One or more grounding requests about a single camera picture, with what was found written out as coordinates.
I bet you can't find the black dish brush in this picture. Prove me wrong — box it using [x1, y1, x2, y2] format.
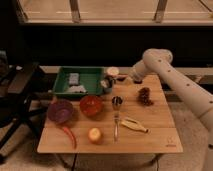
[101, 76, 126, 88]

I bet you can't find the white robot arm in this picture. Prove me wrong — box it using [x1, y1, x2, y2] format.
[129, 48, 213, 171]

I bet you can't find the dark red grape bunch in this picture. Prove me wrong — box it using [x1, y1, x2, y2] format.
[138, 87, 154, 106]

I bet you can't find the blue cup with cream lid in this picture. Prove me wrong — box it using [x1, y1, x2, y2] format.
[103, 67, 119, 93]

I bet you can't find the green plastic tray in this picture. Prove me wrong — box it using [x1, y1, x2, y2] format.
[53, 66, 104, 98]

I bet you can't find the red bowl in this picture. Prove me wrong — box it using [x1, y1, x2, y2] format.
[79, 95, 103, 117]

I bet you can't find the white crumpled cloth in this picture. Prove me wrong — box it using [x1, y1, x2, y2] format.
[67, 85, 87, 93]

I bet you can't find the grey sponge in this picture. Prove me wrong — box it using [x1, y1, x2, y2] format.
[69, 73, 79, 85]

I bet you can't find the wooden folding table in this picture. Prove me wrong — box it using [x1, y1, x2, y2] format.
[37, 75, 183, 153]

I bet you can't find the yellow lemon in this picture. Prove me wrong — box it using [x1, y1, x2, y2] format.
[88, 128, 102, 143]

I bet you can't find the purple bowl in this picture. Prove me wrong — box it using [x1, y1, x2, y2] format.
[47, 99, 74, 124]

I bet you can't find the red chili pepper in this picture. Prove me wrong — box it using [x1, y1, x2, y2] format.
[62, 126, 77, 149]

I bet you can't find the black office chair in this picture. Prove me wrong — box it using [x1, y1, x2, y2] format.
[0, 50, 47, 150]

